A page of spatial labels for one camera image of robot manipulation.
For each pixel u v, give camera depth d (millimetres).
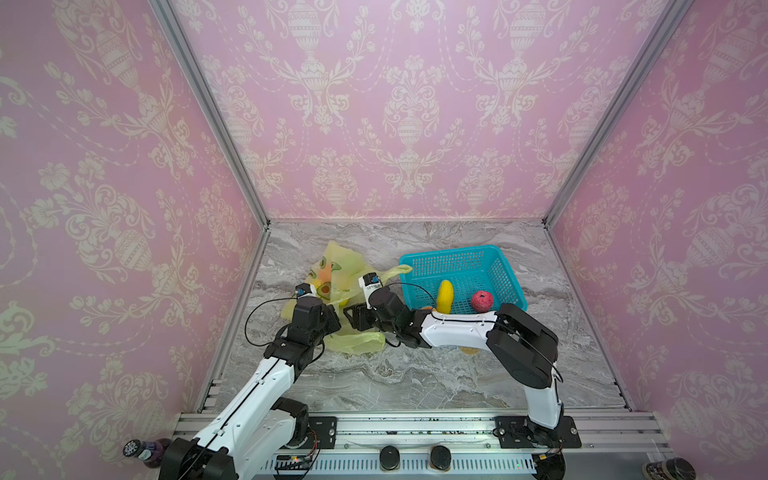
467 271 1058
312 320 650
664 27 703
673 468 614
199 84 814
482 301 919
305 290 748
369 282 778
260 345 614
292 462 732
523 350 487
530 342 514
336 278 887
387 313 675
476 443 730
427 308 937
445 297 944
